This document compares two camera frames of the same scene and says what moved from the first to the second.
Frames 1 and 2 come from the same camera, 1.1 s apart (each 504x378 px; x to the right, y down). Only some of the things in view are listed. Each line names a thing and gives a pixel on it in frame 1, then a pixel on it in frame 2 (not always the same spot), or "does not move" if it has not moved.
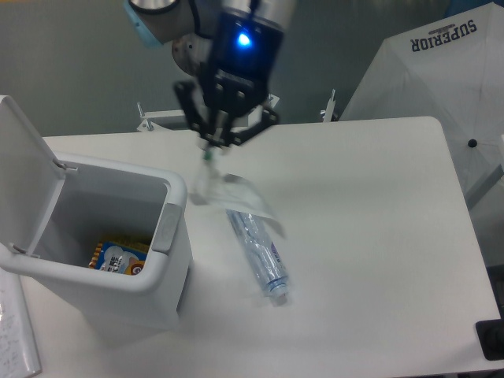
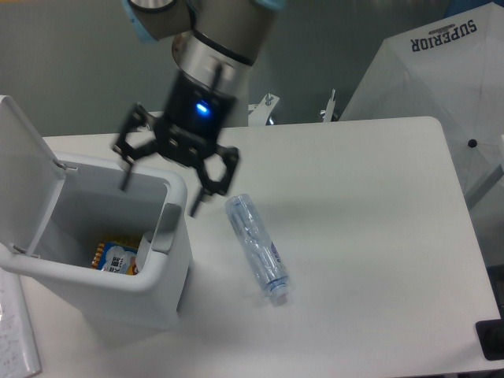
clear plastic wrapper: [232, 192] -> [143, 250]
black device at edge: [491, 334] does not move
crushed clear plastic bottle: [261, 252] does not move
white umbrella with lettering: [450, 68] does not move
